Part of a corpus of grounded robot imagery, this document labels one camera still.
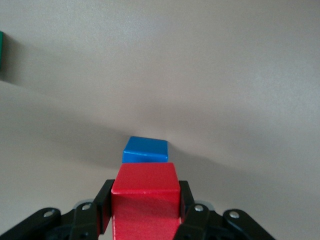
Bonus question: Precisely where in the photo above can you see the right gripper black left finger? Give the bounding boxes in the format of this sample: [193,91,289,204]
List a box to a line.
[0,179,116,240]

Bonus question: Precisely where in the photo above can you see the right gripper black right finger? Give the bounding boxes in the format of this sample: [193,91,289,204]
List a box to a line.
[173,180,276,240]

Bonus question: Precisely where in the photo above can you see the red wooden cube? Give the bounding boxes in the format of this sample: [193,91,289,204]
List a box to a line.
[110,162,181,240]

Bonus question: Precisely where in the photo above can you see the blue wooden cube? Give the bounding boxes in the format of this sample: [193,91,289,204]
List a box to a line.
[122,136,169,165]

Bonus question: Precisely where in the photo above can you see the green wooden cube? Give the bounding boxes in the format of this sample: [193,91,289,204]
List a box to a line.
[0,30,5,72]

